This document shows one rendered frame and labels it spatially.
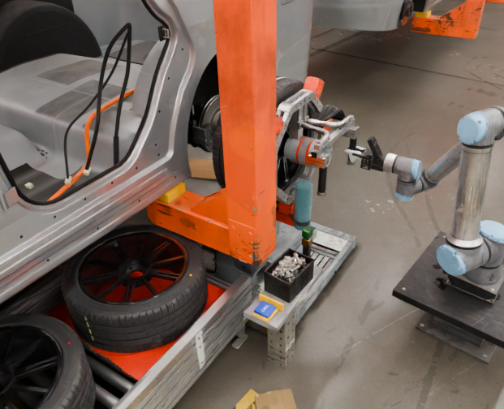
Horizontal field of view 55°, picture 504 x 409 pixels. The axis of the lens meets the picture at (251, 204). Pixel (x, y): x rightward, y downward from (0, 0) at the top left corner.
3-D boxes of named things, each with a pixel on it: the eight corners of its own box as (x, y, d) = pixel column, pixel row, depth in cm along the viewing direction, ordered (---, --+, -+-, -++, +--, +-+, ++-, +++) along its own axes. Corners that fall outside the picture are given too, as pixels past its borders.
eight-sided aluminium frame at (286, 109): (312, 170, 278) (316, 78, 247) (322, 173, 275) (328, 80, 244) (262, 217, 241) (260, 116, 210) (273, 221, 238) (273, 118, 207)
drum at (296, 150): (295, 152, 253) (296, 128, 245) (333, 163, 243) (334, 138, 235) (282, 165, 243) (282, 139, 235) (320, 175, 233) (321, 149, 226)
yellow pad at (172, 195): (166, 183, 250) (165, 175, 247) (187, 191, 244) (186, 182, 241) (148, 196, 241) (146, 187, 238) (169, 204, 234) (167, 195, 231)
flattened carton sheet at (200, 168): (178, 156, 416) (178, 153, 415) (239, 163, 404) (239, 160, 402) (165, 174, 392) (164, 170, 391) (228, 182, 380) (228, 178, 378)
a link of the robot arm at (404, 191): (420, 198, 241) (424, 177, 234) (402, 205, 237) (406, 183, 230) (407, 190, 248) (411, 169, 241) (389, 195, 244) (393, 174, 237)
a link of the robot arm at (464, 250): (486, 271, 217) (514, 110, 182) (458, 285, 211) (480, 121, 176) (459, 256, 230) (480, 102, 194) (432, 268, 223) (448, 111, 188)
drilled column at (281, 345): (277, 347, 245) (277, 286, 222) (295, 355, 241) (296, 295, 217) (267, 361, 238) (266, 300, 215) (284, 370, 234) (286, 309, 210)
